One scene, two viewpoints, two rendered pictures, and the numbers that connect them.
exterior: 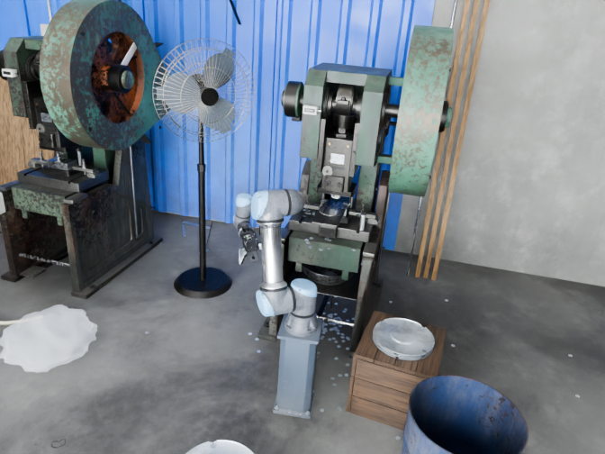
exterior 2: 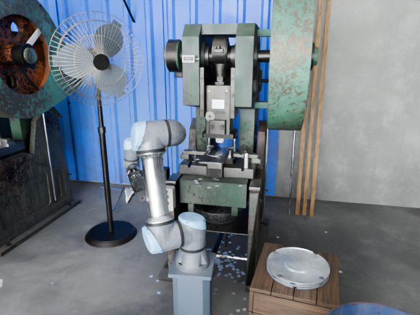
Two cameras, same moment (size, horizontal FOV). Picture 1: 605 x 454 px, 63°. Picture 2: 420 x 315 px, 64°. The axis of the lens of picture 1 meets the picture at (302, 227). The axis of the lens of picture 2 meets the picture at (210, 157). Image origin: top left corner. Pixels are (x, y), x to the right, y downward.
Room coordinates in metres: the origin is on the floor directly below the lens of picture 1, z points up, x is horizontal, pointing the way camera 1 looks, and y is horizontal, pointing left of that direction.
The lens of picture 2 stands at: (0.59, -0.09, 1.33)
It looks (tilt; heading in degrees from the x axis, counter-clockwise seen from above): 17 degrees down; 359
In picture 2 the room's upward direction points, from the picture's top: straight up
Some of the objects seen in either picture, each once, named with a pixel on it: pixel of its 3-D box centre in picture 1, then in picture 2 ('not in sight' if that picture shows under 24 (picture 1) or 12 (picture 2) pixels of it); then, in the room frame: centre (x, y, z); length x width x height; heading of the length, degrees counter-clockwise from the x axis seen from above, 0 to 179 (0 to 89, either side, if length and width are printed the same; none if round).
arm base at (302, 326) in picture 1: (302, 317); (192, 253); (1.88, -0.03, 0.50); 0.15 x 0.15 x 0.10
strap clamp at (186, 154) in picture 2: (305, 203); (194, 150); (2.64, -0.01, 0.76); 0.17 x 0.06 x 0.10; 78
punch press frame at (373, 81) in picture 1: (339, 187); (224, 135); (2.75, -0.20, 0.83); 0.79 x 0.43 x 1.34; 168
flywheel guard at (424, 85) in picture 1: (411, 109); (280, 55); (2.64, -0.52, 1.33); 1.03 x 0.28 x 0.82; 168
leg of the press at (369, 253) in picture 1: (376, 253); (262, 192); (2.69, -0.46, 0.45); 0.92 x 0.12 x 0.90; 168
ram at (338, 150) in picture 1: (338, 161); (219, 107); (2.57, -0.16, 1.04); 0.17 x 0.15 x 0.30; 168
